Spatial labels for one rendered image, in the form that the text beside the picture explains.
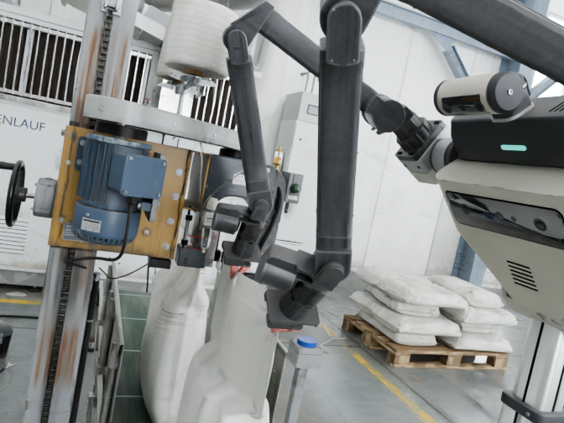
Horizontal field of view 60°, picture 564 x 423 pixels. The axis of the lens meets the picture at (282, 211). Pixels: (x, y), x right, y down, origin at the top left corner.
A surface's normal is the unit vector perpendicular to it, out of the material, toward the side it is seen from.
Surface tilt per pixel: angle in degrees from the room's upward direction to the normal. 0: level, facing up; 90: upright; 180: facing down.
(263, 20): 104
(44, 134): 90
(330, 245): 120
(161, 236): 90
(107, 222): 91
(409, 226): 90
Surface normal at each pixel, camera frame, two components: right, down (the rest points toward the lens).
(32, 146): 0.34, 0.15
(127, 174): 0.70, 0.20
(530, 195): -0.83, 0.51
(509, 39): -0.09, 0.60
